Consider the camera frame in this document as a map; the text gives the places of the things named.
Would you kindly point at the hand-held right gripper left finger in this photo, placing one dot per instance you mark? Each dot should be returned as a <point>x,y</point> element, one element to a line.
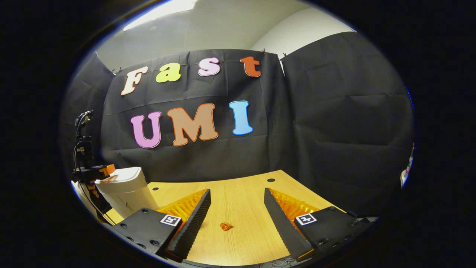
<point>191,227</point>

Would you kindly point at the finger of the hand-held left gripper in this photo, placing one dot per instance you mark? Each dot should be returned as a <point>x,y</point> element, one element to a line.
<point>108,170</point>

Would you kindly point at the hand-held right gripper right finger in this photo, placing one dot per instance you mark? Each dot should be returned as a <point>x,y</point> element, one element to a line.
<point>282,227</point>

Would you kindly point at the white desktop garbage bin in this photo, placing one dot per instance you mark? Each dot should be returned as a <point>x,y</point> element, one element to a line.
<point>126,193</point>

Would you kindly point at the orange paper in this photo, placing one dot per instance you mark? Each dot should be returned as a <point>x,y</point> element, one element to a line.
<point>225,226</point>

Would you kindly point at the wooden desktop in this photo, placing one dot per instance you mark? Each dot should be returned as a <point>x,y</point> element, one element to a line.
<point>241,193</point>

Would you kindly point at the black backdrop cloth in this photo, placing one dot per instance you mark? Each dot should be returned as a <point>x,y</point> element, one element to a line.
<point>334,130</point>

